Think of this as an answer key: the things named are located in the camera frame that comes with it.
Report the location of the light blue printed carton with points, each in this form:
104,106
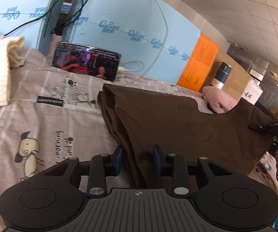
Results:
129,17
15,4

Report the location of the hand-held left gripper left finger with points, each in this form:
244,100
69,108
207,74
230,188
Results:
119,160

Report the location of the printed pink bedsheet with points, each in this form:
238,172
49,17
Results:
44,130

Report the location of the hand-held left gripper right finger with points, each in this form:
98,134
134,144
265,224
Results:
156,160

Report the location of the dark blue thermos bottle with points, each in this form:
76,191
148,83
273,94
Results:
222,75

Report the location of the black smartphone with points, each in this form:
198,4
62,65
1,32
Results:
85,61

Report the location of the orange paper sheet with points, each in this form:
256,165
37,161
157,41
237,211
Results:
199,62

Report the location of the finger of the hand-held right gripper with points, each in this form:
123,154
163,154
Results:
258,128

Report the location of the pink cloth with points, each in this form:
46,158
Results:
219,99

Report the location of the brown cardboard box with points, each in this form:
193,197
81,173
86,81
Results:
240,75

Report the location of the white paper sign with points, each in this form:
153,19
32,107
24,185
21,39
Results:
252,91

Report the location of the brown garment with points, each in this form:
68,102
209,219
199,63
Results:
177,125

